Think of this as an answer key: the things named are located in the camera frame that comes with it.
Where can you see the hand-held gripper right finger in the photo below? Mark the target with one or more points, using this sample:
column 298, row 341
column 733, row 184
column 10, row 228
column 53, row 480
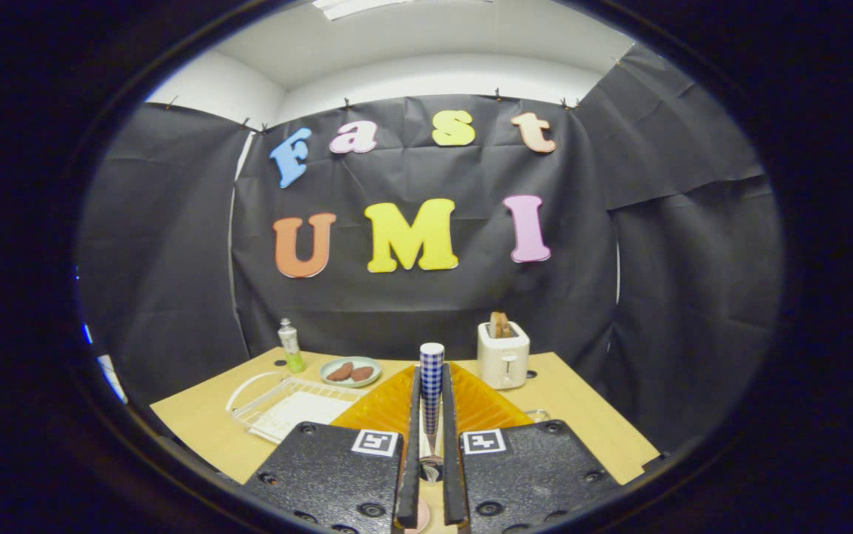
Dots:
column 530, row 475

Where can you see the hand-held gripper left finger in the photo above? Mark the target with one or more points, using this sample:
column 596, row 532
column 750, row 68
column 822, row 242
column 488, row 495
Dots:
column 330, row 475

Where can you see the pink plate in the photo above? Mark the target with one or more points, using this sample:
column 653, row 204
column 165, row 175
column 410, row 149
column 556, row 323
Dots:
column 419, row 518

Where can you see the light teal plate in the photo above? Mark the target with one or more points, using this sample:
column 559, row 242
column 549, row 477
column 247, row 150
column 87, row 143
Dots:
column 356, row 360

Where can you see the green dish soap bottle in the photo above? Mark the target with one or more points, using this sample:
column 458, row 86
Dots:
column 293, row 356

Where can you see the brown meat piece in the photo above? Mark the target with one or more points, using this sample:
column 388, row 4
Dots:
column 340, row 371
column 362, row 374

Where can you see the cream toaster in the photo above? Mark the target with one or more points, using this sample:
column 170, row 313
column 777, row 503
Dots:
column 502, row 363

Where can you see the brown toast slice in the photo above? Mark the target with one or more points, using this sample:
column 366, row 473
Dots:
column 501, row 325

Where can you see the black backdrop cloth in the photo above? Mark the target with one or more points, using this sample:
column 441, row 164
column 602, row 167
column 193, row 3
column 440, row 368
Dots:
column 412, row 311

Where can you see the ceiling light panel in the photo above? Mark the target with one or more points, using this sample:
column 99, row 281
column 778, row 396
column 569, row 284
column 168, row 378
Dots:
column 367, row 6

